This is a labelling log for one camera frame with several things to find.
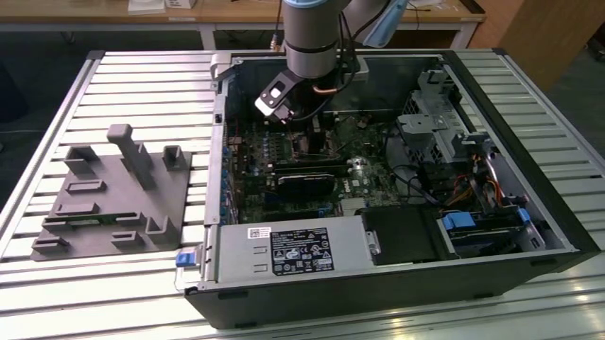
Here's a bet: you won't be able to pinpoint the black open PC case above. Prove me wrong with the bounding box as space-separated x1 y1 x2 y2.
183 49 603 330

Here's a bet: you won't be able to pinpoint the grey power supply unit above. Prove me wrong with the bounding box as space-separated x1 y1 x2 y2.
215 217 374 283

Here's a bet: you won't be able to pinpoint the small silver heat sink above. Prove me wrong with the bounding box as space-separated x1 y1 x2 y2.
341 198 368 215

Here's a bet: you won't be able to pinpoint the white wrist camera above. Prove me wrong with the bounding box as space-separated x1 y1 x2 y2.
254 70 305 117

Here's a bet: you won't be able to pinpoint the green RAM stick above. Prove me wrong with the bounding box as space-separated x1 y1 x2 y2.
66 216 119 226

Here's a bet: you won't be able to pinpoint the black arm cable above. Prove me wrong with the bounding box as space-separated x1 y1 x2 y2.
302 10 363 120

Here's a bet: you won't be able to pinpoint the brown wooden cabinet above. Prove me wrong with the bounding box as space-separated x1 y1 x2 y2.
468 0 605 92

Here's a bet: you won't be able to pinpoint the CPU socket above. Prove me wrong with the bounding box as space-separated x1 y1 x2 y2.
290 131 339 159

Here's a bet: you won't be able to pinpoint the blue disk carrier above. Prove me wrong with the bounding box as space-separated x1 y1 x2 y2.
442 210 526 254

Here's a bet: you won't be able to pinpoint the blue plug connector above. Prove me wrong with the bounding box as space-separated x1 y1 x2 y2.
175 249 201 269

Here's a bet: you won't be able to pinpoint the orange and yellow wires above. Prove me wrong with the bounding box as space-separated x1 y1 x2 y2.
444 176 504 210

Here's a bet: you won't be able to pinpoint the black graphics card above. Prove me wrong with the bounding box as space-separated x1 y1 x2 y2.
277 171 335 199

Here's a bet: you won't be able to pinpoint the grey metal disk cage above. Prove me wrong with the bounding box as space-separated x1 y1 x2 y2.
394 69 493 164

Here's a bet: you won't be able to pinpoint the black drive bay cover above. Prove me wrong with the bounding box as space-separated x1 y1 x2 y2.
361 207 449 266

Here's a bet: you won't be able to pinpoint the wooden desk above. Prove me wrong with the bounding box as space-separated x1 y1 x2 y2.
0 0 488 50

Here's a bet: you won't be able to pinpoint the grey parts rack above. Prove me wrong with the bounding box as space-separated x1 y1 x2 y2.
31 123 195 263

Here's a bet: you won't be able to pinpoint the black RAM stick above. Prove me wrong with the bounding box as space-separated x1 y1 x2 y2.
274 165 347 176
274 158 345 168

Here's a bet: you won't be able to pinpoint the white box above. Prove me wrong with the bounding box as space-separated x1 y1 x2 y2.
127 0 167 16

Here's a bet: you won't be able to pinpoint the black wire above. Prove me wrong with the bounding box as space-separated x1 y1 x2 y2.
390 164 442 207

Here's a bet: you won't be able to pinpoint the pale blue teach pendant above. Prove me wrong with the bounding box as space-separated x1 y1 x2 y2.
362 0 409 49

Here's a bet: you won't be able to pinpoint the square CPU chip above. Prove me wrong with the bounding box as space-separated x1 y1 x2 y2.
297 134 338 156

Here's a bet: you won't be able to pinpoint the green motherboard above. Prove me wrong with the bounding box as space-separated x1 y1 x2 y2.
225 113 413 226

